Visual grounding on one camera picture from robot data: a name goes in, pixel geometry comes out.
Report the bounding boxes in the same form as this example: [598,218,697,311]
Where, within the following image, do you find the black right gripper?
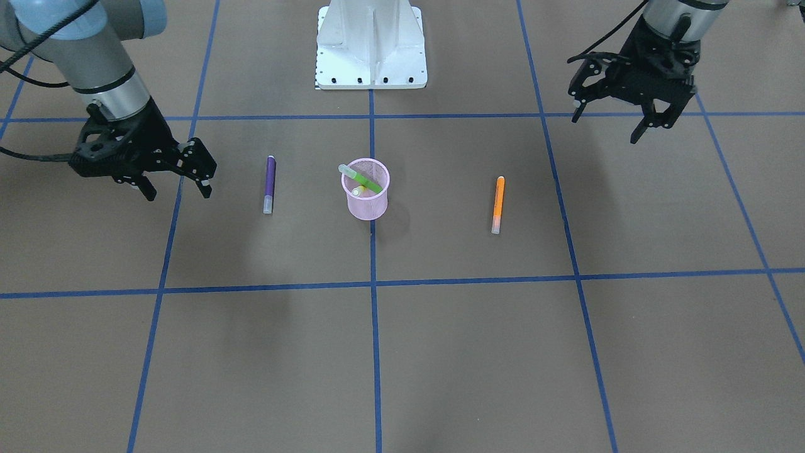
[68,99,218,201]

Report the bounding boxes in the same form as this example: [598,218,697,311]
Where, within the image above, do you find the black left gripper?
[567,15,701,144]

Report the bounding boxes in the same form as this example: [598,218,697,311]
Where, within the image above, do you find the purple highlighter pen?
[264,155,277,215]

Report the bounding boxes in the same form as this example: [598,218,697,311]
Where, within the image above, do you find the orange highlighter pen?
[491,176,506,235]

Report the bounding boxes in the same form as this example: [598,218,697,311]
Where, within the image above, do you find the green highlighter pen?
[338,164,383,194]

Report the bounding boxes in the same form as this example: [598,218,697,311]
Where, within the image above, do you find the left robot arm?
[567,1,728,144]

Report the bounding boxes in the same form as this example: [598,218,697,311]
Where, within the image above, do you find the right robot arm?
[2,1,218,201]

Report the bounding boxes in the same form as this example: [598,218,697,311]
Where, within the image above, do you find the pink mesh pen holder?
[340,158,391,221]

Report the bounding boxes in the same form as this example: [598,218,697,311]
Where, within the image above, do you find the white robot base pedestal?
[314,1,428,90]

